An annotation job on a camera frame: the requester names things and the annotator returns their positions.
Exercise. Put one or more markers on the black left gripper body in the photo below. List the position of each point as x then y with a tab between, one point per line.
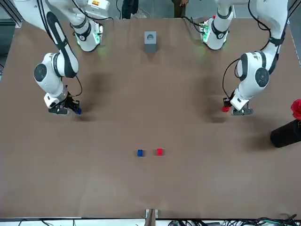
227	101

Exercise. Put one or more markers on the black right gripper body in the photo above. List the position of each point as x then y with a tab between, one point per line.
73	100

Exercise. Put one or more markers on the blue block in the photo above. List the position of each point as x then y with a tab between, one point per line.
140	153
79	111

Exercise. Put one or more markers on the red block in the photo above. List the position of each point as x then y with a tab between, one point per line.
160	152
226	109

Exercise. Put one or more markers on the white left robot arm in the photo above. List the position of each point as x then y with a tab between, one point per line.
251	75

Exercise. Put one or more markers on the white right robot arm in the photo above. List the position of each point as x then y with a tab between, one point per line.
63	61

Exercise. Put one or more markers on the black cylindrical vase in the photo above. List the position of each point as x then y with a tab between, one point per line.
285	134

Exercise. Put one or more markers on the red rose bouquet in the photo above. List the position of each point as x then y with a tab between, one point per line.
296	109

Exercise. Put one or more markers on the grey box with round hole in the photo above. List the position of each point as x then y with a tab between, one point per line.
150	41

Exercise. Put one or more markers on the person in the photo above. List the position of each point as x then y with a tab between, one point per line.
180	8
130	8

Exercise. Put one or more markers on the dark grey right wrist camera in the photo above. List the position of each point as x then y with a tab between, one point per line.
58	110

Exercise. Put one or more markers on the dark grey wrist camera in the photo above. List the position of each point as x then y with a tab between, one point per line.
242	111
58	110

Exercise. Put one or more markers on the dark grey left wrist camera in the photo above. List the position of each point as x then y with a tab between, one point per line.
242	111

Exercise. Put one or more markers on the aluminium frame profile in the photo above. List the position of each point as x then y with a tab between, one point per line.
18	14

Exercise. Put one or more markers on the aluminium post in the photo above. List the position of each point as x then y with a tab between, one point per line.
151	217

